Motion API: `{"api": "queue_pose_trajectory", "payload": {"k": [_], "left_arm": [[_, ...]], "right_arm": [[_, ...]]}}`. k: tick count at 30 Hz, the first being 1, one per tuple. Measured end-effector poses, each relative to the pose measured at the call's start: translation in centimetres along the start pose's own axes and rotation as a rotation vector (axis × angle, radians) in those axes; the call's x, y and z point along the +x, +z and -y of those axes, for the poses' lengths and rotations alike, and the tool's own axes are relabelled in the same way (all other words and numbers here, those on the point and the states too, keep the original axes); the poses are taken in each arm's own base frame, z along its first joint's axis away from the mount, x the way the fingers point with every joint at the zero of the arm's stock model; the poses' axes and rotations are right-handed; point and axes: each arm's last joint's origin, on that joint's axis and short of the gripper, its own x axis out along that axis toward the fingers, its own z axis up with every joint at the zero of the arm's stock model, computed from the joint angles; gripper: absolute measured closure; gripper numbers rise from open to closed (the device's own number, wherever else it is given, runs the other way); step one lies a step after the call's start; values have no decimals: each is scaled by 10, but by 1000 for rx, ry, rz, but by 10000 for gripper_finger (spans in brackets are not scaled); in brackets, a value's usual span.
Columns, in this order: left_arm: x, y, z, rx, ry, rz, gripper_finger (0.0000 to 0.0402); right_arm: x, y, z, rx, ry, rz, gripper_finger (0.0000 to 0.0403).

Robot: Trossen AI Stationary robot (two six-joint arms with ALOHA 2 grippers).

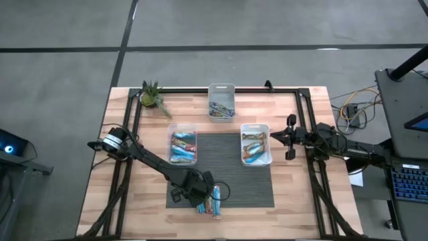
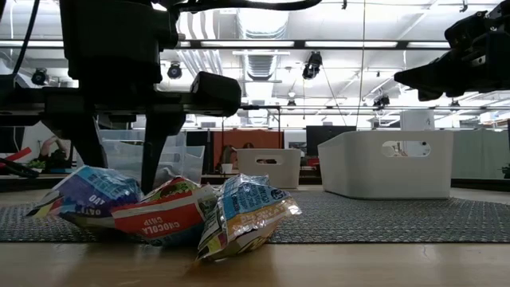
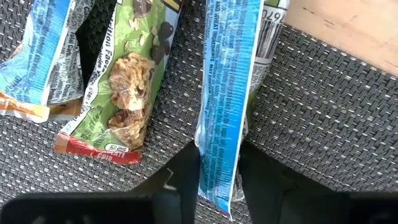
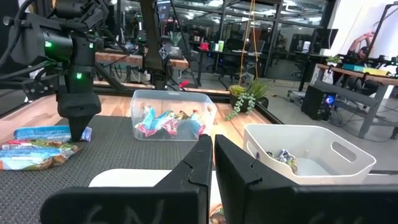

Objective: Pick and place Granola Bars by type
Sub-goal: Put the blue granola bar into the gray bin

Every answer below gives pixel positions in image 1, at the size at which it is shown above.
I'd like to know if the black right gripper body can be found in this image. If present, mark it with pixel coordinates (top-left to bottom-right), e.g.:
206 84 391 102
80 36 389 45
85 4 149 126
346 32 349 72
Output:
286 113 307 161

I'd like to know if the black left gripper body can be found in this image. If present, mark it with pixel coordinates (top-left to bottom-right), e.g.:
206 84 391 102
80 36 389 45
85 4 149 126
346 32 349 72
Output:
170 169 215 202

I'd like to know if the green brown wrapper granola bar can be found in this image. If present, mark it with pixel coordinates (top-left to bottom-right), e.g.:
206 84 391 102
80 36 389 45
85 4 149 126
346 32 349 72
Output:
241 132 268 141

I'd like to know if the white plastic bin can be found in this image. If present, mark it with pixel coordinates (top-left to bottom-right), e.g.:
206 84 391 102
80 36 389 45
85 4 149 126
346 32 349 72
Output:
240 123 274 167

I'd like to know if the dark woven table mat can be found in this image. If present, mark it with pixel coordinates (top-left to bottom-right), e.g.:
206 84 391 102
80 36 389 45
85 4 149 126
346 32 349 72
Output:
165 133 275 209

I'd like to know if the clear plastic bin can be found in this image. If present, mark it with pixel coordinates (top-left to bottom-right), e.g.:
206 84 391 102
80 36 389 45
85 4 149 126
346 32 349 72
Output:
166 123 198 167

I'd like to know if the black power adapter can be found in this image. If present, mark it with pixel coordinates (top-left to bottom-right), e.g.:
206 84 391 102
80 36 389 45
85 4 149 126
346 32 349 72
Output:
345 103 361 129

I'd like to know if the grey plastic bin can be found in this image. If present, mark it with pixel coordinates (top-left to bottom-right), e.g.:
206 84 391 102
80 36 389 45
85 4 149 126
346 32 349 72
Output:
207 82 237 123

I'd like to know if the white paper sheet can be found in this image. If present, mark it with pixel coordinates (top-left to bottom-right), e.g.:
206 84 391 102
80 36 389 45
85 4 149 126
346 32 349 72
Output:
348 169 364 187

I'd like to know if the potted succulent plant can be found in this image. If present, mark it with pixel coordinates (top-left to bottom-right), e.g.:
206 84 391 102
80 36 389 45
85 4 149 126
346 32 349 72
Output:
139 79 173 118

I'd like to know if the grey workstation cart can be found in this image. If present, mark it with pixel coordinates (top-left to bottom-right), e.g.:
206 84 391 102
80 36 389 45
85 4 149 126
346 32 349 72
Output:
345 68 428 241

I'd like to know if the backlit keyboard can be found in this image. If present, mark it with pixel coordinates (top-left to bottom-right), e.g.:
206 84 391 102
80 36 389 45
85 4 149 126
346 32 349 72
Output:
389 163 428 204

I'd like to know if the tablet screen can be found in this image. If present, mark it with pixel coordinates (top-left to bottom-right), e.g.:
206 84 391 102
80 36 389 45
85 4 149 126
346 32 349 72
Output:
403 112 428 133

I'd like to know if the black pole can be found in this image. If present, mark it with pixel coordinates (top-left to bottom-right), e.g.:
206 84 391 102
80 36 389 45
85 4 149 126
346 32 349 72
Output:
389 44 428 82

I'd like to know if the grey metal stand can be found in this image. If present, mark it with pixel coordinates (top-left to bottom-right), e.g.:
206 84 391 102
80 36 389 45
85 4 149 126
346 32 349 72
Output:
0 149 55 241

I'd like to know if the black computer blue light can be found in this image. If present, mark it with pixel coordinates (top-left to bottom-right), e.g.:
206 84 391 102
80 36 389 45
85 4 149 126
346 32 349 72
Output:
0 128 30 157

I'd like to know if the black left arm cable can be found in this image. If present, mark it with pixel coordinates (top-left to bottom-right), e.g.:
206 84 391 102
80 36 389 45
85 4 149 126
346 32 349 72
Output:
213 181 231 202

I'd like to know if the yellow floor cable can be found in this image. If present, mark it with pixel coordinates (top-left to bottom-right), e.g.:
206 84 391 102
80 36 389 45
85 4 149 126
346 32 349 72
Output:
329 85 383 134

